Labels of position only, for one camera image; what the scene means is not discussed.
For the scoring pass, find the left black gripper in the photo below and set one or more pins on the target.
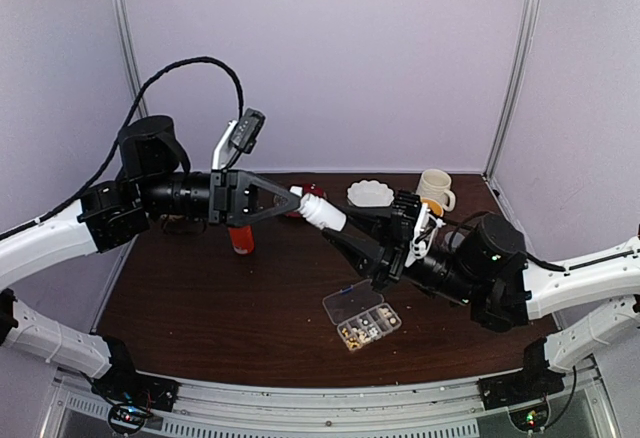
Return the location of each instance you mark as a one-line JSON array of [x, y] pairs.
[[230, 191]]

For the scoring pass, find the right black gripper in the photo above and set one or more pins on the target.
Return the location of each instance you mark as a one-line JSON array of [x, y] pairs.
[[400, 233]]

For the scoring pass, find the white bottle cap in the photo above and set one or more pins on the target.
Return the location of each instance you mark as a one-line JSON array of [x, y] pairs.
[[296, 190]]

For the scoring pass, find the small white bottle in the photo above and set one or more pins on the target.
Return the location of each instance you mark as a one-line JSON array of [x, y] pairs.
[[332, 219]]

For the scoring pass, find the orange pill bottle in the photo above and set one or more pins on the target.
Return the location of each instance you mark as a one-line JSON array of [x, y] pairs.
[[242, 240]]

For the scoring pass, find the clear plastic pill organizer box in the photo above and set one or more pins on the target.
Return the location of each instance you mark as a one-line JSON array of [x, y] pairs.
[[360, 315]]

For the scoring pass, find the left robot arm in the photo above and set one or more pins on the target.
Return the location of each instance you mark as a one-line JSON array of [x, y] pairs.
[[156, 180]]

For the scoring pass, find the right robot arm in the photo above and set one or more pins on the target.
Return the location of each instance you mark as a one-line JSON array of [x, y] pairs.
[[492, 273]]

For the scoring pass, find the red floral plate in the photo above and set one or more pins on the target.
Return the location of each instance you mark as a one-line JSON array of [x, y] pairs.
[[312, 193]]

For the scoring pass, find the white scalloped bowl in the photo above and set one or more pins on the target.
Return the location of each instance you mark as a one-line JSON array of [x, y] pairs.
[[370, 193]]

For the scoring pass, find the floral mug yellow inside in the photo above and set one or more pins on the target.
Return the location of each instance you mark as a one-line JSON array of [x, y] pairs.
[[434, 206]]

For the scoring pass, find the cream ribbed mug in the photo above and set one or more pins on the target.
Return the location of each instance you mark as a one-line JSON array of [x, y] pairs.
[[436, 185]]

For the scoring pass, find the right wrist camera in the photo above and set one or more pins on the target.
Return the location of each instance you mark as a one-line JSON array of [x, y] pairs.
[[426, 228]]

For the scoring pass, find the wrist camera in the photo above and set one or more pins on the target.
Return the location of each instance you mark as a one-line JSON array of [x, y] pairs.
[[239, 138], [426, 228]]

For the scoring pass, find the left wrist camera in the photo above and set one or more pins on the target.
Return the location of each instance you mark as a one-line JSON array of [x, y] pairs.
[[239, 138]]

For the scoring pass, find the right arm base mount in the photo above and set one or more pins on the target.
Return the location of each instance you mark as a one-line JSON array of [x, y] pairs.
[[515, 388]]

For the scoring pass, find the left aluminium frame post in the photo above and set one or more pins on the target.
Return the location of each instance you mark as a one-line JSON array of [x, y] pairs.
[[128, 55]]

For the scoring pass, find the aluminium frame post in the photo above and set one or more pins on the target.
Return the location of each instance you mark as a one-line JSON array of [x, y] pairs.
[[526, 31], [128, 55]]

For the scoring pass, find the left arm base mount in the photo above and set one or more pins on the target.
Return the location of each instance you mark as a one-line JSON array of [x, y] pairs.
[[145, 392]]

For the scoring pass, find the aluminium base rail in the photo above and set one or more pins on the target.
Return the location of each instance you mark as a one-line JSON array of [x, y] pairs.
[[451, 408]]

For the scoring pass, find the right aluminium frame post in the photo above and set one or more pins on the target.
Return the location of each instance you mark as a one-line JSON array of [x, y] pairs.
[[526, 31]]

